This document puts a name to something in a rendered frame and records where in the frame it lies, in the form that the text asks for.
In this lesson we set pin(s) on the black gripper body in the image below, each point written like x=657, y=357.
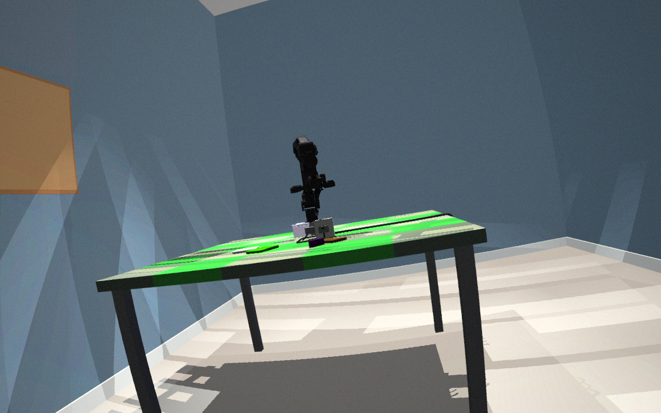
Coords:
x=298, y=188

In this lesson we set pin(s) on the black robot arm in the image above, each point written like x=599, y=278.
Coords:
x=305, y=152

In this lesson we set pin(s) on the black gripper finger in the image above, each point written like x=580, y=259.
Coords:
x=310, y=195
x=316, y=195

